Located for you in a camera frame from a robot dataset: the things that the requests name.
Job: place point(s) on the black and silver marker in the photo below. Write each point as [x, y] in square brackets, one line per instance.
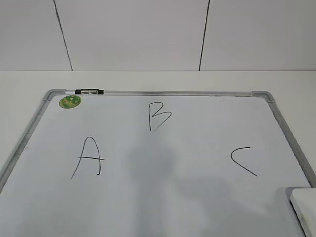
[85, 92]

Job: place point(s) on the green round magnet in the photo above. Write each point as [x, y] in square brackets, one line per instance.
[69, 102]

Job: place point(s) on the white board with aluminium frame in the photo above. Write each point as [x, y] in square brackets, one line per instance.
[155, 164]

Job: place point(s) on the white board eraser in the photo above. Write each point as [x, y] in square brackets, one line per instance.
[303, 201]

